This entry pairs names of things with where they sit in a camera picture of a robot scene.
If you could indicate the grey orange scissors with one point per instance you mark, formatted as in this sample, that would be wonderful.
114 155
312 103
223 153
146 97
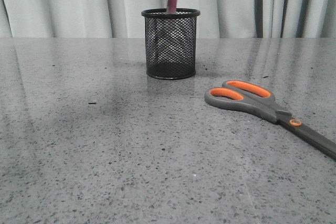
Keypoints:
247 97

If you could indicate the black mesh pen cup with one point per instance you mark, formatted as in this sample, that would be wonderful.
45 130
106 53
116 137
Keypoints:
170 43

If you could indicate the grey curtain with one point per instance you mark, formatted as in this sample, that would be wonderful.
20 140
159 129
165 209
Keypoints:
122 18

